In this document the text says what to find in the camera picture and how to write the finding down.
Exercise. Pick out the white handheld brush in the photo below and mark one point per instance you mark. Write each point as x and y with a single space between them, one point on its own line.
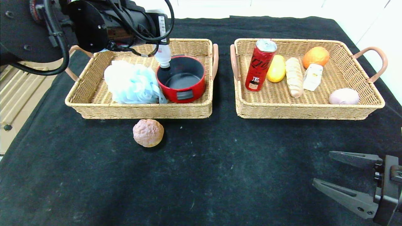
163 55

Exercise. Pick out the light blue bath pouf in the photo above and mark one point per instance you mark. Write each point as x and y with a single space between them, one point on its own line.
132 81

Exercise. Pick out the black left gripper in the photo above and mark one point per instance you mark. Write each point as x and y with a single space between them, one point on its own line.
163 28

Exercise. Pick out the pale pink round bun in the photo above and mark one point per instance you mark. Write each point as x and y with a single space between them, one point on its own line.
344 96

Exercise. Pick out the light wooden wheeled rack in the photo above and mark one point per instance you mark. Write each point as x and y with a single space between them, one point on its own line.
12 94

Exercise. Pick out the orange fruit toy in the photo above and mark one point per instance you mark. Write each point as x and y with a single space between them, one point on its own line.
315 57

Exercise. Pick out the brown crusty round bun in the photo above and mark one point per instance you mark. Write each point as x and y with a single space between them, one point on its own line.
147 133

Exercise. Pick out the red soda can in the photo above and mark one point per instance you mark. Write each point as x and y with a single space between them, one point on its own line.
260 69

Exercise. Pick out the yellow mango toy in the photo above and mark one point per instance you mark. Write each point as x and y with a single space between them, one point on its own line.
276 70

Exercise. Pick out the small white milk carton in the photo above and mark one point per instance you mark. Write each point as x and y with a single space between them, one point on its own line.
312 78

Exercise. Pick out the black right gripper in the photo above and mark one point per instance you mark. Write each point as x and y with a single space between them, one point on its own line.
388 185

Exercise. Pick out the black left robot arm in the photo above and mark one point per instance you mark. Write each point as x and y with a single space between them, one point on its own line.
19 31

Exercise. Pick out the long striped bread roll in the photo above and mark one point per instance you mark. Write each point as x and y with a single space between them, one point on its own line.
294 78

